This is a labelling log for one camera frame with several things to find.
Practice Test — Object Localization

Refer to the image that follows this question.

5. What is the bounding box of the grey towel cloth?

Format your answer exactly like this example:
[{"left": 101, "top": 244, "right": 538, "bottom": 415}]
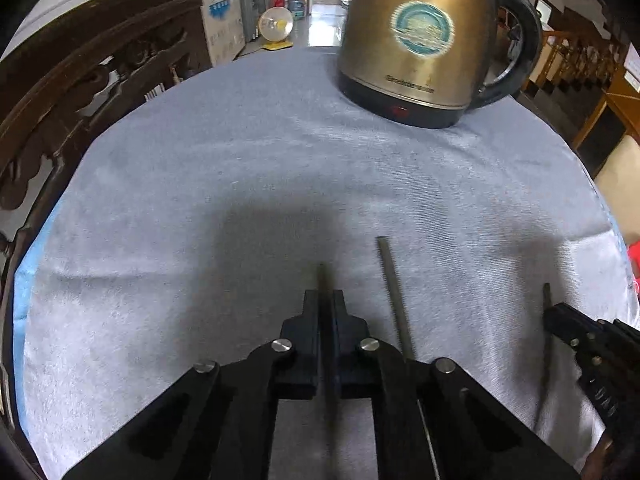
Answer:
[{"left": 14, "top": 48, "right": 639, "bottom": 479}]

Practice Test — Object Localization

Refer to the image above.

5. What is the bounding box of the white cardboard box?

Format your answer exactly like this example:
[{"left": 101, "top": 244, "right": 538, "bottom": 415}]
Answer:
[{"left": 201, "top": 0, "right": 245, "bottom": 67}]

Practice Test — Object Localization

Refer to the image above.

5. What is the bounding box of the brass electric kettle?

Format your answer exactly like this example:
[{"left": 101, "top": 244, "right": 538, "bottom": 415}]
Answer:
[{"left": 337, "top": 0, "right": 542, "bottom": 128}]

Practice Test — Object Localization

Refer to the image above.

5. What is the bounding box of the dark carved wooden chair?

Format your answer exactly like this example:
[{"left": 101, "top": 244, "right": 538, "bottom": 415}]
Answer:
[{"left": 1, "top": 0, "right": 212, "bottom": 479}]

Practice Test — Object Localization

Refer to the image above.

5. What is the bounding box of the dark chopstick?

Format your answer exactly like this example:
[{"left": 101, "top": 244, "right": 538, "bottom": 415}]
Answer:
[
  {"left": 317, "top": 262, "right": 340, "bottom": 479},
  {"left": 534, "top": 283, "right": 553, "bottom": 432},
  {"left": 376, "top": 236, "right": 416, "bottom": 360}
]

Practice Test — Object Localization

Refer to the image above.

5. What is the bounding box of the red plastic stool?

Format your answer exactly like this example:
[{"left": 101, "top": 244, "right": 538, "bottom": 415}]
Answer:
[{"left": 627, "top": 240, "right": 640, "bottom": 294}]

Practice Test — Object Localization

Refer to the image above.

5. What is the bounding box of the wooden furniture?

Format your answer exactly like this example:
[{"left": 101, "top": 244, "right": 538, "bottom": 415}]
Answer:
[{"left": 521, "top": 0, "right": 639, "bottom": 157}]

